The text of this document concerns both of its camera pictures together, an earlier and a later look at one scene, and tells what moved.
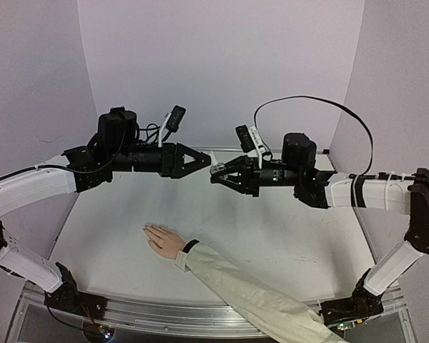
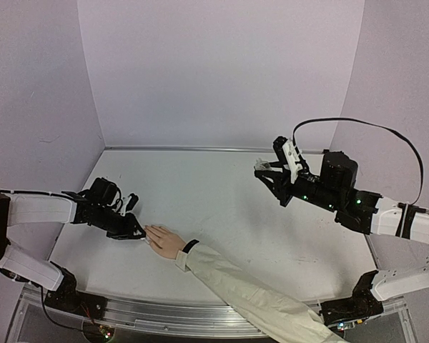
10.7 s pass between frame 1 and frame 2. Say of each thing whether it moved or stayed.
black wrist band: stayed
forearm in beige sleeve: stayed
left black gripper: moved
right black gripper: moved
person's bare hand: stayed
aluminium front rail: stayed
